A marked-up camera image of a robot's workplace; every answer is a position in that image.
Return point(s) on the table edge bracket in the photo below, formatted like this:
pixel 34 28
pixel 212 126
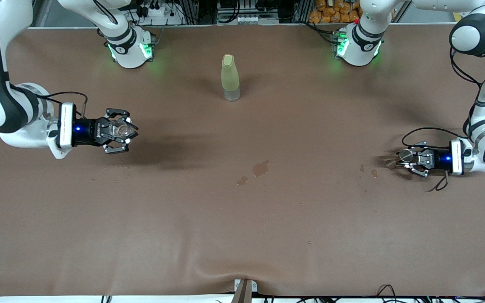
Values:
pixel 244 290

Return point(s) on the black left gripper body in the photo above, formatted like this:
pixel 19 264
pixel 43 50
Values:
pixel 439 160

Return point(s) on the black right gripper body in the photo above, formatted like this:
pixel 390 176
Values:
pixel 87 131

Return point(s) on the steel jigger measuring cup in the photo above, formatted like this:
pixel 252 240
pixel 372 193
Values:
pixel 404 155

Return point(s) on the clear glass beaker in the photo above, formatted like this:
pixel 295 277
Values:
pixel 120 127

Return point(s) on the brown table mat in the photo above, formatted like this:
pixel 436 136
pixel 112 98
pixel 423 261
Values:
pixel 242 231

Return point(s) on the small spilled liquid puddle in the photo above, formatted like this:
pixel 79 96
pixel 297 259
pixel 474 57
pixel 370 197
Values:
pixel 242 181

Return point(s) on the large spilled liquid puddle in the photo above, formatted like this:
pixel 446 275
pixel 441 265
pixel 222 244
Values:
pixel 261 168

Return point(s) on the orange snack bag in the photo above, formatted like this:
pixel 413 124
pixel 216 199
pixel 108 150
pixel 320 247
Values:
pixel 331 10

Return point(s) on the white connector block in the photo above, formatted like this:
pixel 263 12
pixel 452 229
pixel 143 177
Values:
pixel 246 19

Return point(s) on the frosted green bottle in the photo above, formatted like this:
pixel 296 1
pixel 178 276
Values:
pixel 230 78

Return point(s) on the white power strip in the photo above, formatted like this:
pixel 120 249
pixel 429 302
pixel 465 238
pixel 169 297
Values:
pixel 160 11

